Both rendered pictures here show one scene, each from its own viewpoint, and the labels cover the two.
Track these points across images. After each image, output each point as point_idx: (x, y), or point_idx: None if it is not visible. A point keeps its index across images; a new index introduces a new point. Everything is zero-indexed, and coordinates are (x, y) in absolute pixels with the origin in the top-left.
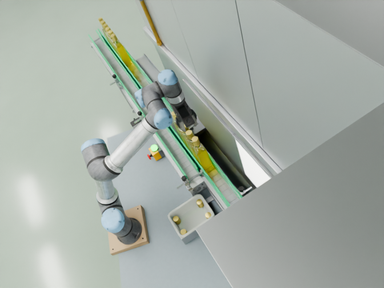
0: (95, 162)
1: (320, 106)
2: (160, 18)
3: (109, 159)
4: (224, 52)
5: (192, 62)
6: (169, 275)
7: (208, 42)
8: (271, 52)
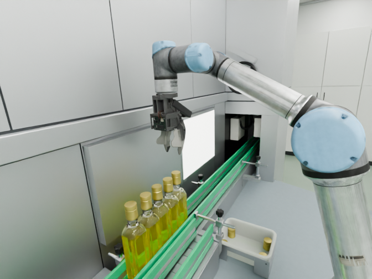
0: (331, 104)
1: (215, 3)
2: (19, 13)
3: (303, 95)
4: (175, 4)
5: (117, 72)
6: (315, 247)
7: (159, 2)
8: None
